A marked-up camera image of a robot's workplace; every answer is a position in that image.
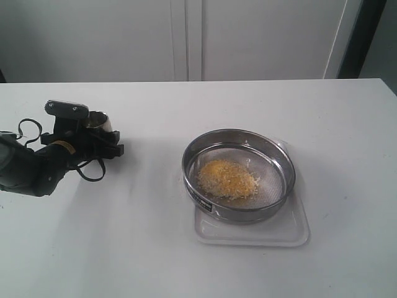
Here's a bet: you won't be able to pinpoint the white cabinet doors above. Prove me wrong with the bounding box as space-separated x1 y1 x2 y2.
1 1 362 83

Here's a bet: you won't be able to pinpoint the yellow and white grain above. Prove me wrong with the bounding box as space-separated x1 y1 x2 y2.
190 147 263 207

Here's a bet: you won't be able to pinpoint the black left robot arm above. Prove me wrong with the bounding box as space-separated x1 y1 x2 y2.
1 117 124 197

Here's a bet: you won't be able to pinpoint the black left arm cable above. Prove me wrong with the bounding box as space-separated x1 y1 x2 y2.
17 119 107 182

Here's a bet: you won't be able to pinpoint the round steel mesh sieve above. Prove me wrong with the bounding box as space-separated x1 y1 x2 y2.
182 129 296 224

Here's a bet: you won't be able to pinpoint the clear plastic tray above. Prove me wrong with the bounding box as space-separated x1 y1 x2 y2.
193 138 311 248

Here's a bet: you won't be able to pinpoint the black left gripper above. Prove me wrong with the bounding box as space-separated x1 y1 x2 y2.
40 114 124 163

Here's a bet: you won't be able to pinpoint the stainless steel cup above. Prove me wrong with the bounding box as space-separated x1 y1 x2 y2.
81 111 112 132

